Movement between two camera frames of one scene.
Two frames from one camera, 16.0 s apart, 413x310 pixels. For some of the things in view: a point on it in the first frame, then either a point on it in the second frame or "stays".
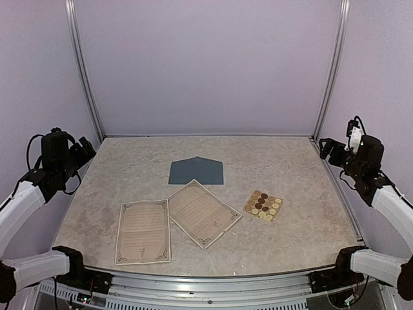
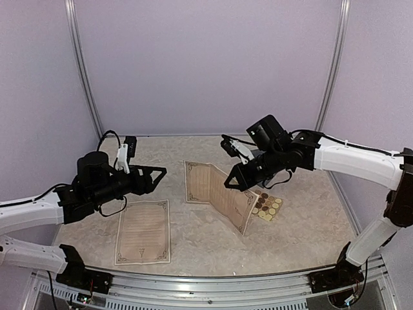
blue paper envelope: x=204 y=170 → x=257 y=152
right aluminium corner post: x=339 y=53 stays
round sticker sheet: x=263 y=205 stays
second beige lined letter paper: x=143 y=235 stays
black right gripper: x=332 y=143 → x=244 y=181
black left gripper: x=87 y=146 → x=141 y=188
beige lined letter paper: x=201 y=214 → x=204 y=183
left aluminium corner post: x=73 y=21 stays
